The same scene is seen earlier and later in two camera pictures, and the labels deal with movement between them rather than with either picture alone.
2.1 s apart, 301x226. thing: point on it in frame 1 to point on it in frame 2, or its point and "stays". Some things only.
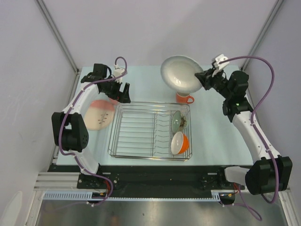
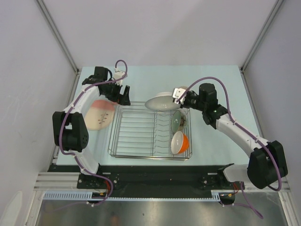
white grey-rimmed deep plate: x=178 y=73 to x=163 y=101
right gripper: x=207 y=78 to x=184 y=105
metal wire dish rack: x=151 y=130 stays
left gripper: x=124 y=97 stays
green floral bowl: x=178 y=122 stays
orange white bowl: x=180 y=143 stays
